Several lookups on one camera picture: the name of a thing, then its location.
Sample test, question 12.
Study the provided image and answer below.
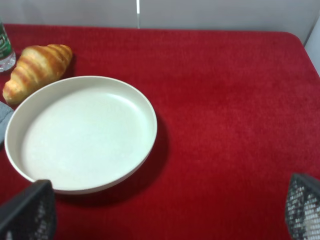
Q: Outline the folded grey towel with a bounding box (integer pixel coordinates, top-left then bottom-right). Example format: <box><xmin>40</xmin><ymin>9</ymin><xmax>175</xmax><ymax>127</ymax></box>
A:
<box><xmin>0</xmin><ymin>102</ymin><xmax>14</xmax><ymax>146</ymax></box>

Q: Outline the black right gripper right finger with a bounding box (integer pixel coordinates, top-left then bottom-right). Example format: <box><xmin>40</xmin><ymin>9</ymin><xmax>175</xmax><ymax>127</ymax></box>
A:
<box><xmin>284</xmin><ymin>173</ymin><xmax>320</xmax><ymax>240</ymax></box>

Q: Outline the red tablecloth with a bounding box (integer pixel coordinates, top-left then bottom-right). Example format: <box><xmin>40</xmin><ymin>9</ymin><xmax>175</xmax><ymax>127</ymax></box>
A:
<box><xmin>5</xmin><ymin>24</ymin><xmax>320</xmax><ymax>240</ymax></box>

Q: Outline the golden croissant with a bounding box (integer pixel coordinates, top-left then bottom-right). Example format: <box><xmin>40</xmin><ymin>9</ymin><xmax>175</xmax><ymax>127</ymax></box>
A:
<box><xmin>2</xmin><ymin>44</ymin><xmax>73</xmax><ymax>106</ymax></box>

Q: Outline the clear plastic water bottle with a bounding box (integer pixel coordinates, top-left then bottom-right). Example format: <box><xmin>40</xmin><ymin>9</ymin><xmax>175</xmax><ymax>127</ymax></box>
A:
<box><xmin>0</xmin><ymin>21</ymin><xmax>16</xmax><ymax>73</ymax></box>

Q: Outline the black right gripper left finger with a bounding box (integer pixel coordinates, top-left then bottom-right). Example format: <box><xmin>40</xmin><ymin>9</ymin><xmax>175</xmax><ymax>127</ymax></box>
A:
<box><xmin>0</xmin><ymin>179</ymin><xmax>56</xmax><ymax>240</ymax></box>

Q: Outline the cream round plate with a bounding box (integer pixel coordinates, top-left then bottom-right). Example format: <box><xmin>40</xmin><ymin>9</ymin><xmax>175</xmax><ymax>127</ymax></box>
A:
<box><xmin>4</xmin><ymin>75</ymin><xmax>158</xmax><ymax>195</ymax></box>

